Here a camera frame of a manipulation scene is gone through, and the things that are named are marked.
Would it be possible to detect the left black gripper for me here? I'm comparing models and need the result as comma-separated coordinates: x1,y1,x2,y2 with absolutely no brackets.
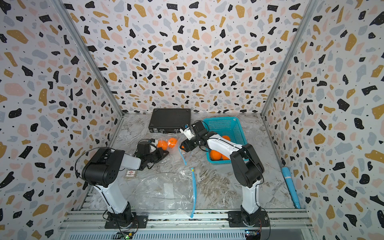
144,147,169,165

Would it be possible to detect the clear zip-top bag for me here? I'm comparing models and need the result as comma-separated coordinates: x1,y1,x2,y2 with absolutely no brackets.
135,136,188,170
134,168,197,218

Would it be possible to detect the teal plastic basket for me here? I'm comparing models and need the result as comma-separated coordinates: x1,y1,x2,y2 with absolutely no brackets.
203,117,248,165

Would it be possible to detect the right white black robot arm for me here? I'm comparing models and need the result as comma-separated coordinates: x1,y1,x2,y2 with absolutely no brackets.
180,121,265,227

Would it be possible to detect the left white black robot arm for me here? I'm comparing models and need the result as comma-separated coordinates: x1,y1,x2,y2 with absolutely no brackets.
74,139,169,232

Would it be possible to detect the small printed packet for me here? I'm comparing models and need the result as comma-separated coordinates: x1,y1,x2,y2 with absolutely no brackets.
124,170,138,179

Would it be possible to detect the black hard case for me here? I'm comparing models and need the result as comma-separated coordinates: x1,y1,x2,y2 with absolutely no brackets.
149,109,191,134

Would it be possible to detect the green circuit board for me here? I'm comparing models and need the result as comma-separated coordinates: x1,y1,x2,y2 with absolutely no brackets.
115,232,134,240

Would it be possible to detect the blue cylindrical tube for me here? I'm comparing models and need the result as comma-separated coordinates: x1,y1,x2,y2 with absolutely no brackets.
282,167,301,209

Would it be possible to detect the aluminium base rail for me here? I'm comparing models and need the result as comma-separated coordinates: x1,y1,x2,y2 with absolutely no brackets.
57,209,317,240

